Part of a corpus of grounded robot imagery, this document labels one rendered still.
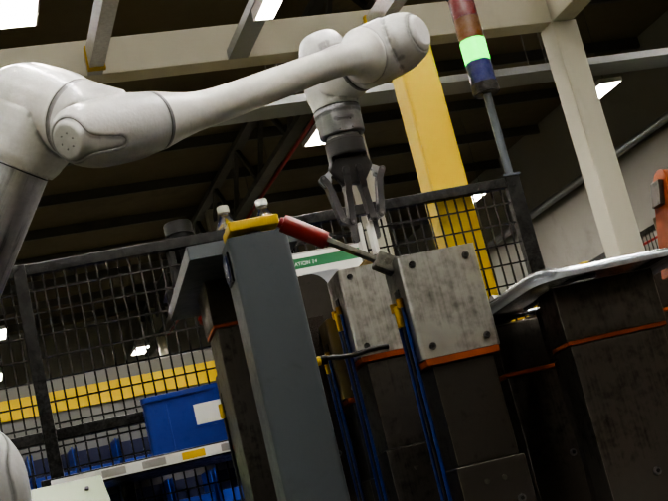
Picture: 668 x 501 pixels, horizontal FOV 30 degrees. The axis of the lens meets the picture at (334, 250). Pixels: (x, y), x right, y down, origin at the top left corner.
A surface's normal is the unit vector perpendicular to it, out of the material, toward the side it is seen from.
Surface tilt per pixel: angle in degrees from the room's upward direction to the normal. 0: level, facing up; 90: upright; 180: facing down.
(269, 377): 90
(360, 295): 90
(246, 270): 90
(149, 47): 90
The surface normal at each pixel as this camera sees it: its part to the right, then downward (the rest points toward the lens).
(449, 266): 0.19, -0.26
